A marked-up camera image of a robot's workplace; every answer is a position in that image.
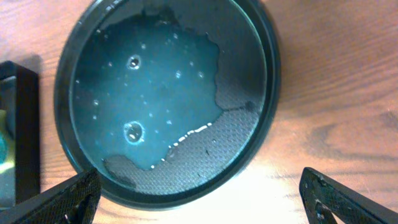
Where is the black rectangular tray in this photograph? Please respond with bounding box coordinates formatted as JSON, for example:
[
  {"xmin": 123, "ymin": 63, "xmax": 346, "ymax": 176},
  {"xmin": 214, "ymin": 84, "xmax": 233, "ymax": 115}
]
[{"xmin": 1, "ymin": 61, "xmax": 40, "ymax": 211}]

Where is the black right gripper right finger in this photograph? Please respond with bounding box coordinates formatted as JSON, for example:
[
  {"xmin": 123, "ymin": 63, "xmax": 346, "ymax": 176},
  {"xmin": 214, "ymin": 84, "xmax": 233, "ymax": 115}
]
[{"xmin": 299, "ymin": 167, "xmax": 397, "ymax": 223}]

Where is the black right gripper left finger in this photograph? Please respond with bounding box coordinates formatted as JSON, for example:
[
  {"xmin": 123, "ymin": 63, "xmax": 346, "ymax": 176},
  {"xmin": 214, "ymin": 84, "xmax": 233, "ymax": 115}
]
[{"xmin": 1, "ymin": 168, "xmax": 101, "ymax": 224}]

